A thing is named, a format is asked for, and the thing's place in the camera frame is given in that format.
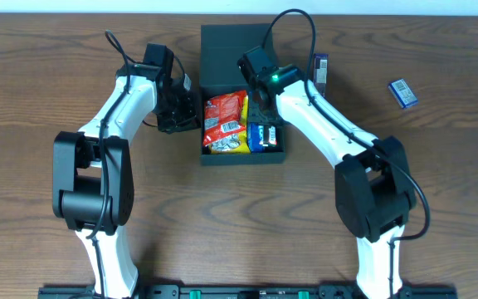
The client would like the red snack packet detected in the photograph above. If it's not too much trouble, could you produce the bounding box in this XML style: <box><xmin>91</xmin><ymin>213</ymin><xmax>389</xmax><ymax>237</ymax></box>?
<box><xmin>202</xmin><ymin>90</ymin><xmax>248</xmax><ymax>146</ymax></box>

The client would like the green chocolate bar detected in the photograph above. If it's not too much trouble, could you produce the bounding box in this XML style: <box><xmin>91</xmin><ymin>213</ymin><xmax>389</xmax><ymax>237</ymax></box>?
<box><xmin>261</xmin><ymin>125</ymin><xmax>277</xmax><ymax>147</ymax></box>

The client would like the dark blue chocolate bar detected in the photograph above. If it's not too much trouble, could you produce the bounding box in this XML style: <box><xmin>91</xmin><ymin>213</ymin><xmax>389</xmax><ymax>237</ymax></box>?
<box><xmin>314</xmin><ymin>53</ymin><xmax>329</xmax><ymax>97</ymax></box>

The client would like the blue Oreo cookie pack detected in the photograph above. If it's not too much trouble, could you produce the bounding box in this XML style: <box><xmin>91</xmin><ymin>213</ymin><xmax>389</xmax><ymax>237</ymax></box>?
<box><xmin>247</xmin><ymin>122</ymin><xmax>283</xmax><ymax>153</ymax></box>

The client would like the dark green box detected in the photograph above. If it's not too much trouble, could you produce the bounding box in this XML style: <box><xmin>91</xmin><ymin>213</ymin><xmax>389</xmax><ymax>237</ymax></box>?
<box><xmin>199</xmin><ymin>23</ymin><xmax>285</xmax><ymax>166</ymax></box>

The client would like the yellow Hacks candy bag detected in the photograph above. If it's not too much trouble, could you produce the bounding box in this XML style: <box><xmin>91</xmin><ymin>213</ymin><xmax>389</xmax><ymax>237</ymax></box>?
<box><xmin>205</xmin><ymin>102</ymin><xmax>251</xmax><ymax>154</ymax></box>

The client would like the small blue box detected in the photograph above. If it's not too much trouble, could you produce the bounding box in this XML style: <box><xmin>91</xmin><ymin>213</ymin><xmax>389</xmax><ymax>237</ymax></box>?
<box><xmin>388</xmin><ymin>79</ymin><xmax>418</xmax><ymax>110</ymax></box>

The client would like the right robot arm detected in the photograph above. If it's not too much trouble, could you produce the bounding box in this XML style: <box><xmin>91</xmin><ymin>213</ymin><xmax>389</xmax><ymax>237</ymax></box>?
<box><xmin>237</xmin><ymin>47</ymin><xmax>416</xmax><ymax>298</ymax></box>

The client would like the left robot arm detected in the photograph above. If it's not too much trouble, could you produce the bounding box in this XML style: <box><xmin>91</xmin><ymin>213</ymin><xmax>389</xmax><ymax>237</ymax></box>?
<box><xmin>39</xmin><ymin>43</ymin><xmax>200</xmax><ymax>298</ymax></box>

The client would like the left black cable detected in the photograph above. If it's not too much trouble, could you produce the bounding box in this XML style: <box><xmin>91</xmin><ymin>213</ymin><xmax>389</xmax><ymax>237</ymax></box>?
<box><xmin>85</xmin><ymin>28</ymin><xmax>186</xmax><ymax>299</ymax></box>

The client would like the black cable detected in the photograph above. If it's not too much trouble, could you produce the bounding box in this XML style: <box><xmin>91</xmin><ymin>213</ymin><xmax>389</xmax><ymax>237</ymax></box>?
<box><xmin>85</xmin><ymin>28</ymin><xmax>186</xmax><ymax>299</ymax></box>
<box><xmin>261</xmin><ymin>7</ymin><xmax>432</xmax><ymax>299</ymax></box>

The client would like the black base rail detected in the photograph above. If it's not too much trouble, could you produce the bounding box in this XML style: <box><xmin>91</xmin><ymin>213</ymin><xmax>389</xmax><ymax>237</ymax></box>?
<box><xmin>37</xmin><ymin>284</ymin><xmax>458</xmax><ymax>299</ymax></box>

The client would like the right black cable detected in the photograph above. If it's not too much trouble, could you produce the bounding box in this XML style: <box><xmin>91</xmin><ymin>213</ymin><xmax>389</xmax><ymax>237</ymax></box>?
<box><xmin>261</xmin><ymin>7</ymin><xmax>432</xmax><ymax>299</ymax></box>

